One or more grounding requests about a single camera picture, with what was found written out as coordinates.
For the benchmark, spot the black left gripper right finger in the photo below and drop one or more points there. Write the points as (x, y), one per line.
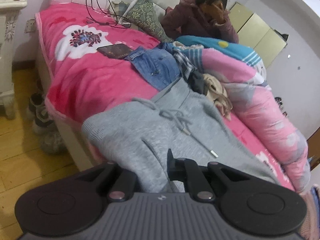
(244, 201)

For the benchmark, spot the grey drawstring sweatpants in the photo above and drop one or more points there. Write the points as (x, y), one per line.
(138, 135)

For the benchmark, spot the grey floral pillow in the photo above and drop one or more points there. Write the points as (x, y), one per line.
(142, 14)

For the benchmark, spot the plaid shirt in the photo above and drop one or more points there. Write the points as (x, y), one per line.
(184, 64)

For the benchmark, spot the blue denim jeans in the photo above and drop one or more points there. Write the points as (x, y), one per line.
(158, 66)

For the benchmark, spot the pink patchwork quilt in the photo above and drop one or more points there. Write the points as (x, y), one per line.
(241, 71)

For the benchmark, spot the beige crumpled garment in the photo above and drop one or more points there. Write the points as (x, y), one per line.
(217, 94)

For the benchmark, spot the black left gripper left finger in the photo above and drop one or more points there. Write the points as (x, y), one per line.
(74, 203)

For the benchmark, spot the white carved nightstand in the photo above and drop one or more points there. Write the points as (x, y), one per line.
(10, 10)

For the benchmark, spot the pink floral fleece blanket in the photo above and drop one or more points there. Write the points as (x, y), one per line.
(84, 82)

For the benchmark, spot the yellow-green cabinet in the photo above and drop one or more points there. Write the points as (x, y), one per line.
(254, 32)

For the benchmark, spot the dark shoes on floor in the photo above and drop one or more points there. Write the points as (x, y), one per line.
(44, 126)

